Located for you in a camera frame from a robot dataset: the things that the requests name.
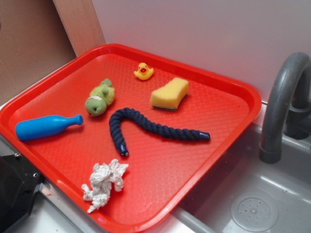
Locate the red plastic tray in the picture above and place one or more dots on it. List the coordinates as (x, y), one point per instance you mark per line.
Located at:
(161, 171)

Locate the grey plastic faucet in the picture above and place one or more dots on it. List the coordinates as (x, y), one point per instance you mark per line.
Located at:
(288, 111)

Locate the yellow sponge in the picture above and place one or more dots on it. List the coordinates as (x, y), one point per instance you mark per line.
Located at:
(170, 95)

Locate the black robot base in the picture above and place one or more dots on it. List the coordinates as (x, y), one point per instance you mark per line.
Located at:
(19, 185)

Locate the yellow rubber duck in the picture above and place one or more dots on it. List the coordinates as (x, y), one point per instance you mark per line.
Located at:
(144, 72)

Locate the blue plastic bottle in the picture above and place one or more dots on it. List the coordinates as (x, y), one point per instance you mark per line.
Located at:
(45, 126)

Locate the green plush turtle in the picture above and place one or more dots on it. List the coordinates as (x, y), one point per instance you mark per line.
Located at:
(100, 98)

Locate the light wooden board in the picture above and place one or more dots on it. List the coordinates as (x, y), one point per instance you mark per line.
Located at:
(81, 24)

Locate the crumpled white paper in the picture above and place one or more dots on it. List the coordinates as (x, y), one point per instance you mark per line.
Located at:
(104, 178)

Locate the grey toy sink basin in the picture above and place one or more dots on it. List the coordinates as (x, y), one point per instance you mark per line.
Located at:
(242, 194)

